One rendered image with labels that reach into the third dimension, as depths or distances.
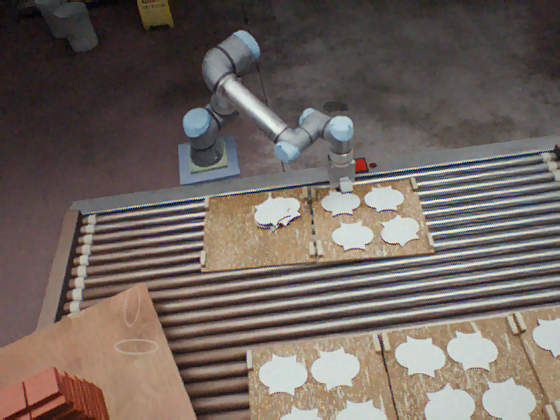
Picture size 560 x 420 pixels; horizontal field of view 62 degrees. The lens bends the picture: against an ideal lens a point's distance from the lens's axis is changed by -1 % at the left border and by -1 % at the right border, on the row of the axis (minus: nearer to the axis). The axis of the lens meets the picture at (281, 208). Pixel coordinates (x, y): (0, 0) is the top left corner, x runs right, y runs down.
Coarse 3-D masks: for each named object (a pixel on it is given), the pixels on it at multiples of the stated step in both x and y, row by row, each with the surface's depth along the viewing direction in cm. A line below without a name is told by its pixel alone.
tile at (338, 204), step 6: (330, 192) 185; (336, 192) 185; (324, 198) 183; (330, 198) 183; (336, 198) 183; (342, 198) 182; (348, 198) 182; (354, 198) 182; (324, 204) 181; (330, 204) 181; (336, 204) 181; (342, 204) 180; (348, 204) 180; (354, 204) 180; (324, 210) 181; (330, 210) 179; (336, 210) 179; (342, 210) 179; (348, 210) 178
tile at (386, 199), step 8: (376, 192) 183; (384, 192) 182; (392, 192) 182; (368, 200) 181; (376, 200) 180; (384, 200) 180; (392, 200) 180; (400, 200) 179; (376, 208) 178; (384, 208) 177; (392, 208) 177
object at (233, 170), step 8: (224, 136) 224; (232, 136) 223; (184, 144) 223; (232, 144) 220; (184, 152) 219; (232, 152) 216; (184, 160) 216; (232, 160) 213; (184, 168) 212; (224, 168) 210; (232, 168) 209; (184, 176) 209; (192, 176) 208; (200, 176) 208; (208, 176) 208; (216, 176) 207; (224, 176) 207; (232, 176) 207; (184, 184) 206; (192, 184) 207
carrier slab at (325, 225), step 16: (320, 192) 187; (352, 192) 185; (368, 192) 185; (400, 192) 183; (416, 192) 182; (320, 208) 182; (368, 208) 180; (400, 208) 178; (416, 208) 178; (320, 224) 177; (336, 224) 176; (368, 224) 175; (320, 240) 172; (416, 240) 168; (336, 256) 167; (352, 256) 166; (368, 256) 166; (384, 256) 166; (400, 256) 166
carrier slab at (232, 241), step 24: (288, 192) 188; (216, 216) 184; (240, 216) 183; (216, 240) 176; (240, 240) 175; (264, 240) 174; (288, 240) 173; (312, 240) 173; (216, 264) 169; (240, 264) 169; (264, 264) 168; (288, 264) 167
